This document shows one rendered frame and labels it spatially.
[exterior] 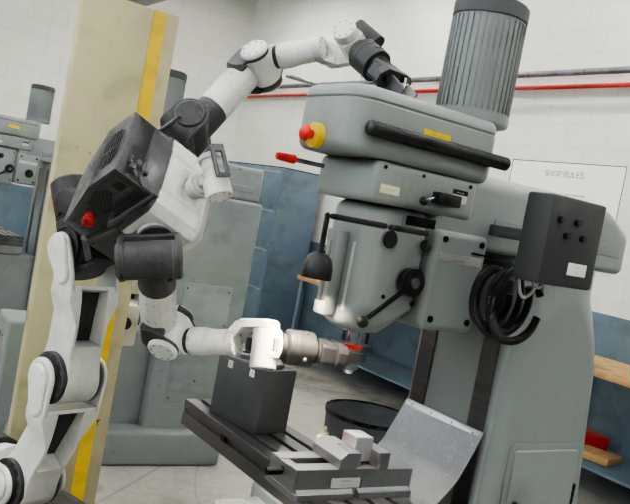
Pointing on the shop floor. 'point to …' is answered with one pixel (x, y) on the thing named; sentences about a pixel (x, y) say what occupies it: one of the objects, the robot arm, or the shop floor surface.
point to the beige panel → (132, 28)
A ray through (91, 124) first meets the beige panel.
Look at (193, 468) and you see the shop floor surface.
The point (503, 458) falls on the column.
